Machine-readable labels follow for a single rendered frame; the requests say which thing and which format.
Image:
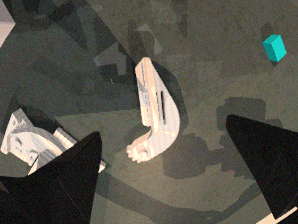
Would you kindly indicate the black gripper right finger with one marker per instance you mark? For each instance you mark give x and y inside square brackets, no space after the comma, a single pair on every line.
[271,154]

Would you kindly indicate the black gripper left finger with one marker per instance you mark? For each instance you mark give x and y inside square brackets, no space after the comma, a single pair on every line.
[62,191]

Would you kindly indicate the small cyan block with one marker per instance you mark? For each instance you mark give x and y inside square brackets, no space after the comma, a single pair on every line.
[274,47]

